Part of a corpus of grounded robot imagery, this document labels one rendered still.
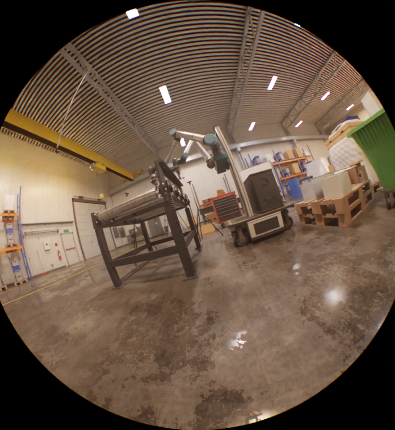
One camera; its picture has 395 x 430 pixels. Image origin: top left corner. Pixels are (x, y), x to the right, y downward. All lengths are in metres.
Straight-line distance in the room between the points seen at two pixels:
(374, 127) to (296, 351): 1.73
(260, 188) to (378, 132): 1.66
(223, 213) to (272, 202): 2.26
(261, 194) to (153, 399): 1.91
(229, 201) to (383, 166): 3.60
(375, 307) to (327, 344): 0.25
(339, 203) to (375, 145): 0.81
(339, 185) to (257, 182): 1.00
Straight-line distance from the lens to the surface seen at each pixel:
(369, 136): 1.80
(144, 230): 2.64
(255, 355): 0.58
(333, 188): 1.54
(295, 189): 6.35
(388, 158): 1.79
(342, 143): 3.23
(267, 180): 1.79
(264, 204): 1.73
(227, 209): 3.83
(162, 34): 8.13
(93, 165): 9.45
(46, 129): 8.36
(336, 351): 0.59
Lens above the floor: 0.52
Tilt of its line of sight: 1 degrees up
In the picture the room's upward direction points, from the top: 17 degrees counter-clockwise
